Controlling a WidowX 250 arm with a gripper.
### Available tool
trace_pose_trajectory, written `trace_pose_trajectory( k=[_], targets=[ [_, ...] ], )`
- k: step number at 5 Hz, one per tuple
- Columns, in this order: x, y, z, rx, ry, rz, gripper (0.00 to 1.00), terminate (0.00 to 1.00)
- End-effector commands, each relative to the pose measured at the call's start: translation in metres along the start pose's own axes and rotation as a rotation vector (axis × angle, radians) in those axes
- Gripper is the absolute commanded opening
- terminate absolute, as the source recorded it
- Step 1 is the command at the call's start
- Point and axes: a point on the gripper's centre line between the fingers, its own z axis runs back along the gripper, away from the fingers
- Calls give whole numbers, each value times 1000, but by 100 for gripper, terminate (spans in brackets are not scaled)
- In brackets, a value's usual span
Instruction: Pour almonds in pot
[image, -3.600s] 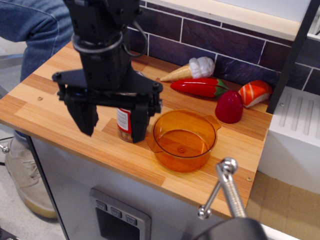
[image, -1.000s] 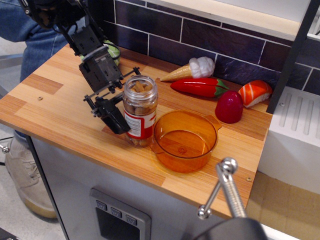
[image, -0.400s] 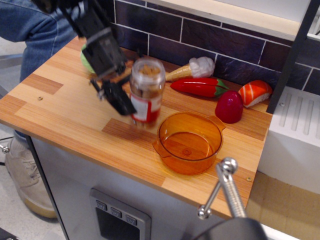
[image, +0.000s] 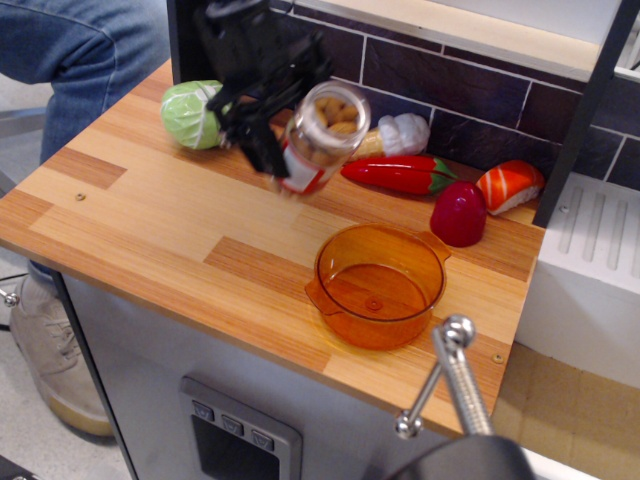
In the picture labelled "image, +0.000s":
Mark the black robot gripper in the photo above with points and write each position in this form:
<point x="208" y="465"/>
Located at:
<point x="262" y="71"/>

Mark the clear almond jar red label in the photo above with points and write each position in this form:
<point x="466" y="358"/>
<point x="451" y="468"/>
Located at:
<point x="327" y="127"/>

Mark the orange transparent plastic pot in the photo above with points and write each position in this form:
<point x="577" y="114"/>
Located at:
<point x="376" y="285"/>

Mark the green toy cabbage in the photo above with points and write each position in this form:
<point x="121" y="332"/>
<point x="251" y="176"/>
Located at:
<point x="185" y="115"/>

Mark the toy ice cream cone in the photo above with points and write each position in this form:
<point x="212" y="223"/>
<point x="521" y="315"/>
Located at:
<point x="405" y="134"/>

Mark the red toy chili pepper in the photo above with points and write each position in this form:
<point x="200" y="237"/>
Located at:
<point x="411" y="174"/>

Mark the person leg in jeans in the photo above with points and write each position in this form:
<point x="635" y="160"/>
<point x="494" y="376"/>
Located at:
<point x="92" y="53"/>

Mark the dark red toy dome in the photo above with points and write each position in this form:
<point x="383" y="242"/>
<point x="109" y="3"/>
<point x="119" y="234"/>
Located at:
<point x="459" y="215"/>

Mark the toy salmon sushi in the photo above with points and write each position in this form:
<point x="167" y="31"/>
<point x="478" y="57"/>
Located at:
<point x="509" y="185"/>

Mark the grey toy oven cabinet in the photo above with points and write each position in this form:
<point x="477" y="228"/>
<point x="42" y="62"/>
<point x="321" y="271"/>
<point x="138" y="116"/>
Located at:
<point x="138" y="357"/>

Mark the beige sneaker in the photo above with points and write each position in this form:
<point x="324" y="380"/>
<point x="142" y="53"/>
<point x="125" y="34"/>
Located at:
<point x="43" y="333"/>

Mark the grey oven control panel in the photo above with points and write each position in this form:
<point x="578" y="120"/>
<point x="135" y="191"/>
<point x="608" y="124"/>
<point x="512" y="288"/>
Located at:
<point x="232" y="440"/>

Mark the white toy sink unit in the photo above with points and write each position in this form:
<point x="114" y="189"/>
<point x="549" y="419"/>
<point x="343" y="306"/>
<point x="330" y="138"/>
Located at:
<point x="582" y="307"/>

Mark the black clamp body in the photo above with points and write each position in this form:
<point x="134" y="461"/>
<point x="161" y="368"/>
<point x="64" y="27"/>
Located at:
<point x="471" y="457"/>

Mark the metal clamp screw handle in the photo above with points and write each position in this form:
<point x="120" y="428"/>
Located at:
<point x="450" y="341"/>

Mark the black metal shelf post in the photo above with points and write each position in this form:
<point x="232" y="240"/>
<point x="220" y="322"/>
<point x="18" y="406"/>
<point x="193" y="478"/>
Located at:
<point x="601" y="76"/>

